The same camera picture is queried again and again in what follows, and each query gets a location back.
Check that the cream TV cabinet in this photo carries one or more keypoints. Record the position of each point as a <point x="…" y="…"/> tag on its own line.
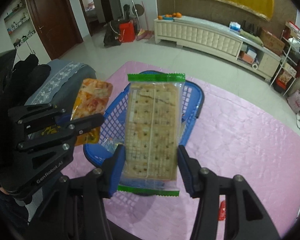
<point x="220" y="41"/>

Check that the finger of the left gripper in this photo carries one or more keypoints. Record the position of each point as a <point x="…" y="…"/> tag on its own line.
<point x="66" y="135"/>
<point x="34" y="117"/>

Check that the small red snack packet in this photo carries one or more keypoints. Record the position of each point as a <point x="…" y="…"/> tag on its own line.
<point x="222" y="211"/>

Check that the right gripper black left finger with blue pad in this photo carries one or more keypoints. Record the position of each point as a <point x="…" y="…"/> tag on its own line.
<point x="74" y="208"/>

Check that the pink quilted mat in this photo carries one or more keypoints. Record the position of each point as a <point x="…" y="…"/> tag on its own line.
<point x="231" y="136"/>

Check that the black bag on floor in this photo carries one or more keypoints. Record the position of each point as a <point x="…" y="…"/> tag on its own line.
<point x="112" y="35"/>

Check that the cardboard box on cabinet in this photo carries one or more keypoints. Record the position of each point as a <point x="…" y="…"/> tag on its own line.
<point x="271" y="42"/>

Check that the red shopping bag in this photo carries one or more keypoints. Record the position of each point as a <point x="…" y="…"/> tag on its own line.
<point x="127" y="33"/>

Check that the blue plastic basket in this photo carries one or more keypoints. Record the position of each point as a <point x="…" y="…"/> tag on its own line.
<point x="113" y="129"/>

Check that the grey armchair with lace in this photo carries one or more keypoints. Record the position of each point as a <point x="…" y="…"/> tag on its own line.
<point x="62" y="85"/>

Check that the dark wooden door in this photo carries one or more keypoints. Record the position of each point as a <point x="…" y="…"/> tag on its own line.
<point x="55" y="24"/>

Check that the orange snack bag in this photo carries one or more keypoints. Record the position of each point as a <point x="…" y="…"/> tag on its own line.
<point x="92" y="98"/>

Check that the white metal shelf rack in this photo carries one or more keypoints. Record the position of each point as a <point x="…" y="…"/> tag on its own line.
<point x="288" y="70"/>

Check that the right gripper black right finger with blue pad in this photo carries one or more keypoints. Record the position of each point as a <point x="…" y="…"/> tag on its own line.
<point x="245" y="215"/>

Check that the tissue box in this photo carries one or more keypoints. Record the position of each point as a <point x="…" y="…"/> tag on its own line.
<point x="234" y="26"/>

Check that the pink gift bag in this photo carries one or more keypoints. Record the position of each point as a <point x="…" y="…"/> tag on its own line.
<point x="294" y="101"/>

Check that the oranges on cabinet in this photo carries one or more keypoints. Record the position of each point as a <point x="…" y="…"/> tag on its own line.
<point x="170" y="17"/>

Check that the clear cracker pack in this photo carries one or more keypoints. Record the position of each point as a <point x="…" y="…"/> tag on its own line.
<point x="152" y="134"/>

